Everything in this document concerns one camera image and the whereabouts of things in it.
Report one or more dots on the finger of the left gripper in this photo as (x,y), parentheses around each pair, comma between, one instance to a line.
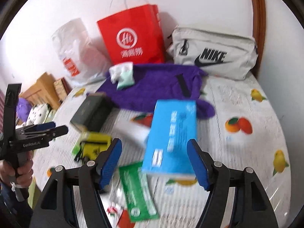
(36,128)
(44,136)

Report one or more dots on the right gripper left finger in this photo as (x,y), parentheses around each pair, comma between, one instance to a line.
(56,206)

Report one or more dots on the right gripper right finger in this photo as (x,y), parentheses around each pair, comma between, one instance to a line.
(251,205)

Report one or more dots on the yellow Adidas pouch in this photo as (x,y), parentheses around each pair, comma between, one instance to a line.
(89,145)

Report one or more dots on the small white drawstring sachet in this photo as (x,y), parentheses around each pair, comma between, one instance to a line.
(114,212)

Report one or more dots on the green wet wipes pack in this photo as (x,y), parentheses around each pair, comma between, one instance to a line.
(140,205)

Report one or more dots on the white sponge block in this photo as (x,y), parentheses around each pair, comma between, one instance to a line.
(133,132)

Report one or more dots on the white cloth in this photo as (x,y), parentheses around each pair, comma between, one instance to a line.
(116,70)

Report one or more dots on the light green tissue packet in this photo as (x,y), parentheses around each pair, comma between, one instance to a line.
(125,80)

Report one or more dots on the blue tissue pack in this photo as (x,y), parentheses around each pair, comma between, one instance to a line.
(174,123)

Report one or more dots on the person's left hand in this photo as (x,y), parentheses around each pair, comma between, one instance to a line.
(25,172)

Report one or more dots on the white spotted pillow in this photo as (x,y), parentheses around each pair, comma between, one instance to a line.
(38,114)

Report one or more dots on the green blanket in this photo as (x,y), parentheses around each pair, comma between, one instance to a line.
(34,194)

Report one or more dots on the purple plush toy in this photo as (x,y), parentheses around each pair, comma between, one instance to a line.
(23,109)

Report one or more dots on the wooden bed headboard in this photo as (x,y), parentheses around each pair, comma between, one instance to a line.
(42,92)

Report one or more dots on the patterned book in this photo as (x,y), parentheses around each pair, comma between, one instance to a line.
(62,89)

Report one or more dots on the dark green tea tin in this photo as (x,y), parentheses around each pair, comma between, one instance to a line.
(93,112)

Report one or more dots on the white Miniso plastic bag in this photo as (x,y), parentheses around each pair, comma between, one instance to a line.
(82,61)

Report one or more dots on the purple towel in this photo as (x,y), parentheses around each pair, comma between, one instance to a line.
(158,82)

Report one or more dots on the red Haidilao paper bag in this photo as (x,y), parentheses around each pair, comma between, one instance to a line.
(132,32)

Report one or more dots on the grey Nike waist bag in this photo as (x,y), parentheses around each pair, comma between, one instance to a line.
(217,51)

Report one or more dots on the brown wooden door frame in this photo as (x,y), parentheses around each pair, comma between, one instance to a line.
(259,30)

